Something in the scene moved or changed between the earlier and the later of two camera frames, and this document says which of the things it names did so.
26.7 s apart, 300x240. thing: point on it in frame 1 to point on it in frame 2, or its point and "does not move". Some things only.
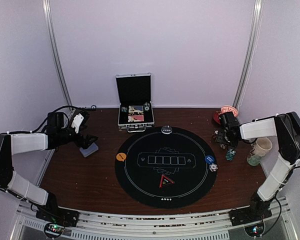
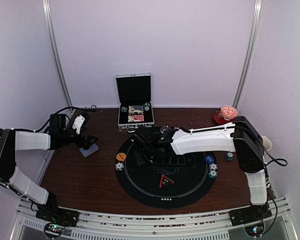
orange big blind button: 121,156 does not move
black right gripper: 219,138 to 140,161
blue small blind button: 209,159 does not move
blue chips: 213,167 does not move
